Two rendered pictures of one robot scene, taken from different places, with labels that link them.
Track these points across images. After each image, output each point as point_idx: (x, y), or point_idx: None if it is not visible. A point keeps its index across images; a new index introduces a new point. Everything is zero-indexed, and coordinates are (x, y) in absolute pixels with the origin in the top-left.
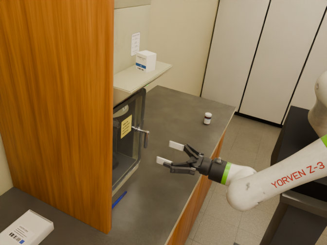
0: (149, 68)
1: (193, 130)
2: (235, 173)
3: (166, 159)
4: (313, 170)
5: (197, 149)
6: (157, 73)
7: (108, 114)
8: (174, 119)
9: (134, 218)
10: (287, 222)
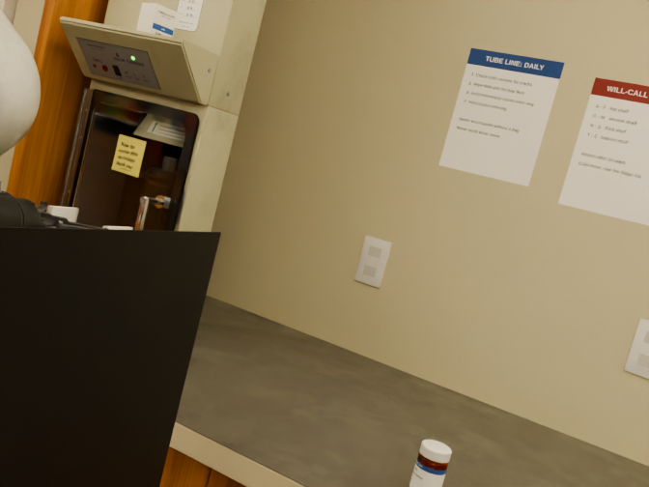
0: (142, 27)
1: (351, 446)
2: None
3: (61, 207)
4: None
5: (78, 227)
6: (131, 29)
7: (39, 40)
8: (412, 435)
9: None
10: None
